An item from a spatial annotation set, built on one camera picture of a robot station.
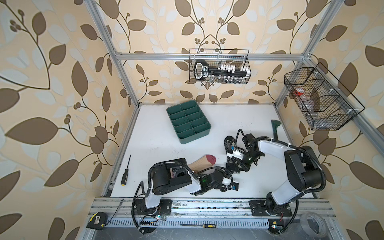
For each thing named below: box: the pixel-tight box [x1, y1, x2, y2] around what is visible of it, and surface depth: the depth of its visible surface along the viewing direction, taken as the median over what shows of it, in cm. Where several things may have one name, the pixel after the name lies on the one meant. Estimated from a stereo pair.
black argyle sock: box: [223, 135, 241, 174], surface depth 91 cm
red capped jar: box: [293, 87, 305, 96], surface depth 84 cm
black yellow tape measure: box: [86, 211, 108, 230], surface depth 70 cm
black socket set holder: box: [194, 59, 251, 80], surface depth 84 cm
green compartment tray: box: [166, 100, 212, 145], surface depth 106 cm
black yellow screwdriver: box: [120, 154, 132, 186], surface depth 84 cm
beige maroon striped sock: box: [188, 154, 217, 173], surface depth 91 cm
